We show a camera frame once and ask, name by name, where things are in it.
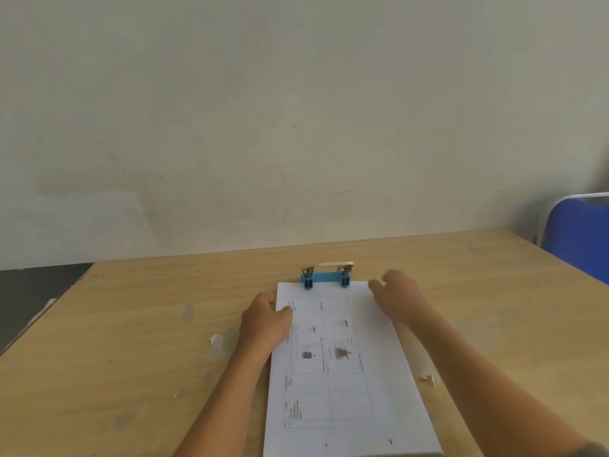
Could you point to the person's left hand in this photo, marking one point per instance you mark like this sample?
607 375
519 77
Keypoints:
262 322

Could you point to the person's right hand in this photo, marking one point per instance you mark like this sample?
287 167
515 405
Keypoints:
398 296

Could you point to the person's right thumb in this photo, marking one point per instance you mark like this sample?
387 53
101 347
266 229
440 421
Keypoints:
375 285

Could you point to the person's left thumb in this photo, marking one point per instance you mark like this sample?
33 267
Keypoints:
283 310

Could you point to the white printed paper sheet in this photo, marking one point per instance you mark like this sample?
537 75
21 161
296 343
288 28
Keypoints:
342 375

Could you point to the person's left forearm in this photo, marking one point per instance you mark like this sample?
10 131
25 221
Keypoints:
221 405

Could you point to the person's right forearm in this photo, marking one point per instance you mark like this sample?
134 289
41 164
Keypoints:
485 385

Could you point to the blue two-hole punch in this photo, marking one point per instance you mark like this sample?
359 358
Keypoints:
327 275

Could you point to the torn white paper scrap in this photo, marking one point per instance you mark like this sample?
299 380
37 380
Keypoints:
429 376

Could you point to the blue chair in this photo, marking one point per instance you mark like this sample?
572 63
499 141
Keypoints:
578 235

